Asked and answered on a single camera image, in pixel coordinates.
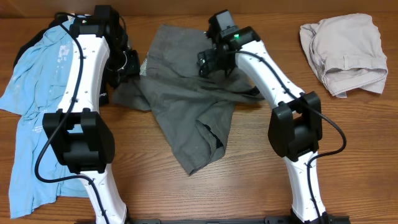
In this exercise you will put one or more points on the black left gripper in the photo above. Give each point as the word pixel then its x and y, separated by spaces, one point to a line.
pixel 133 70

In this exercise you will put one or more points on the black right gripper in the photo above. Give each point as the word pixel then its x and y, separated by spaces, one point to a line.
pixel 208 65

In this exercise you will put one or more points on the grey shorts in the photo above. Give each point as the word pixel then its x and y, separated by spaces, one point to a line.
pixel 194 113

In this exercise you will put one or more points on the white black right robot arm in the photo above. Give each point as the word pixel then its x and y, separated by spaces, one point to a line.
pixel 295 128

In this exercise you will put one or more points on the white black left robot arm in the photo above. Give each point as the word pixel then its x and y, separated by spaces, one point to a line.
pixel 77 134

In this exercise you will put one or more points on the black t-shirt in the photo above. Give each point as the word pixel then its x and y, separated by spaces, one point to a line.
pixel 91 49

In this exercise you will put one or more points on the light blue t-shirt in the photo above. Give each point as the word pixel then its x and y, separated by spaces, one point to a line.
pixel 36 87

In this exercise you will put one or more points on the beige folded shorts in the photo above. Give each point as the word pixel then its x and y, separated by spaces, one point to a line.
pixel 345 53

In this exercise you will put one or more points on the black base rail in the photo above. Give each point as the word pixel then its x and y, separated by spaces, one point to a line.
pixel 267 220

